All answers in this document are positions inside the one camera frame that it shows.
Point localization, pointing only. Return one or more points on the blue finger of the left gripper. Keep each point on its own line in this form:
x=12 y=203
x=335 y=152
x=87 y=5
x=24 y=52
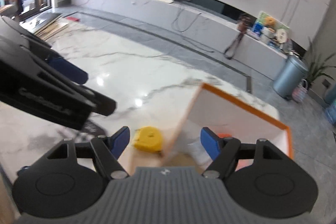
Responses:
x=69 y=70

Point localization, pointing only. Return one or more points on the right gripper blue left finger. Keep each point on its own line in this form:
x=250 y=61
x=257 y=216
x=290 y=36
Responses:
x=107 y=151

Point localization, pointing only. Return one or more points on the striped gift bag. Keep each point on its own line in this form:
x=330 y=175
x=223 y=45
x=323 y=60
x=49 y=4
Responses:
x=300 y=92

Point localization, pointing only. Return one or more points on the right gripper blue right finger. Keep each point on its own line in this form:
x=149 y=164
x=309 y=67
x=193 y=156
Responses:
x=222 y=151

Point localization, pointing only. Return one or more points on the white marble TV bench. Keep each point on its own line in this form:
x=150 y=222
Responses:
x=198 y=26

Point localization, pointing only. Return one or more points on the blue water jug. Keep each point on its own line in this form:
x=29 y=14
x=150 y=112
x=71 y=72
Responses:
x=330 y=113

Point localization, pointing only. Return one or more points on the orange white storage box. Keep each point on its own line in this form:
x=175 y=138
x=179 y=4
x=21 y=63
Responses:
x=223 y=111

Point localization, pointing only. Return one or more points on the pile of colourful toys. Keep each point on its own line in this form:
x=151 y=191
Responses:
x=270 y=31

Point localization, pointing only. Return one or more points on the yellow tape measure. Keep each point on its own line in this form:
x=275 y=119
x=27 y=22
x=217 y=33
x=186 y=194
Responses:
x=148 y=139

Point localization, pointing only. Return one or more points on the grey metal trash bin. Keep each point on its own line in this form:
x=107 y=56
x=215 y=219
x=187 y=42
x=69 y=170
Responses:
x=290 y=76

